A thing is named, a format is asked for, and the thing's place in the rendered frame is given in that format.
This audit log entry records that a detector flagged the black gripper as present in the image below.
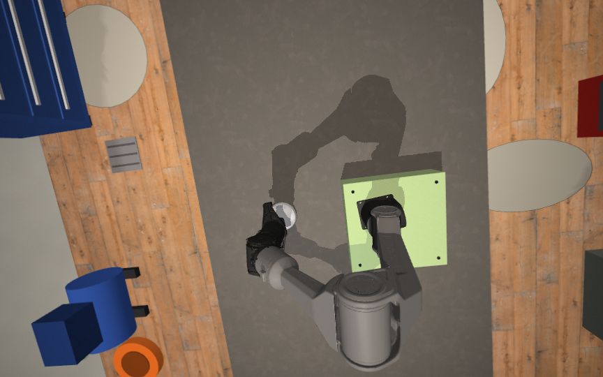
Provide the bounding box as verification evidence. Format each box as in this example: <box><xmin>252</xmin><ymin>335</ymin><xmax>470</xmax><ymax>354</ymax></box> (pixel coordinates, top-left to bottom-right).
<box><xmin>262</xmin><ymin>202</ymin><xmax>288</xmax><ymax>251</ymax></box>

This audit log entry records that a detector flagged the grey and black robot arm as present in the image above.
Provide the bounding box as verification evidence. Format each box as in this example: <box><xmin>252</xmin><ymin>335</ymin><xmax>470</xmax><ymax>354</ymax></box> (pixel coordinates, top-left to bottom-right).
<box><xmin>246</xmin><ymin>194</ymin><xmax>422</xmax><ymax>372</ymax></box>

